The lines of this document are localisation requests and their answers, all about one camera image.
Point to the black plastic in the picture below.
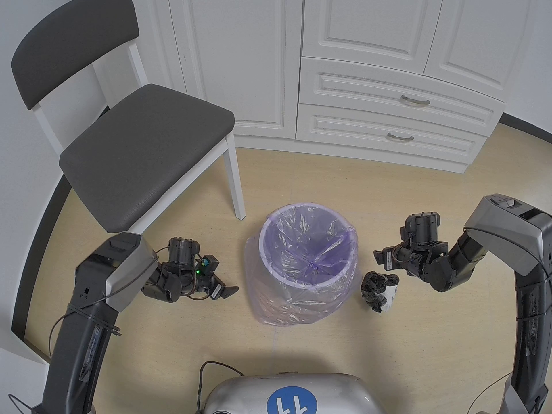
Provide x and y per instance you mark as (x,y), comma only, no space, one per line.
(375,291)

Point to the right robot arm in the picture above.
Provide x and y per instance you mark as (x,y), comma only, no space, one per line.
(509,239)

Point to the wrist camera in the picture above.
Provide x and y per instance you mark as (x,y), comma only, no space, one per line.
(208,264)
(404,233)

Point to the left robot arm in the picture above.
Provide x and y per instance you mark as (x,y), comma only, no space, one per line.
(120,274)

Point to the grey and white chair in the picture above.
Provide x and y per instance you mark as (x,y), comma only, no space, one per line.
(142,153)

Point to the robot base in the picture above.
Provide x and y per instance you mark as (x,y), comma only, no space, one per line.
(293,395)

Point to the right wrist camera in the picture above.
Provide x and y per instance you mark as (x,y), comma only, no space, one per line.
(404,233)

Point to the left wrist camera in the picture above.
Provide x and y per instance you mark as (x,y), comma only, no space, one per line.
(208,264)

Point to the purple plastic bag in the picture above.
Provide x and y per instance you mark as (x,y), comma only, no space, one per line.
(310,248)

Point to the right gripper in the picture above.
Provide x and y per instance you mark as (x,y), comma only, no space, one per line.
(401,259)

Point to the white trash bin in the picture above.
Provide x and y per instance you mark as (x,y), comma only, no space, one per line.
(308,287)

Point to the white wardrobe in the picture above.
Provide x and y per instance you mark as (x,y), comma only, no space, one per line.
(366,37)

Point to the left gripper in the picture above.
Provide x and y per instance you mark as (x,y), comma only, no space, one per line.
(205,287)

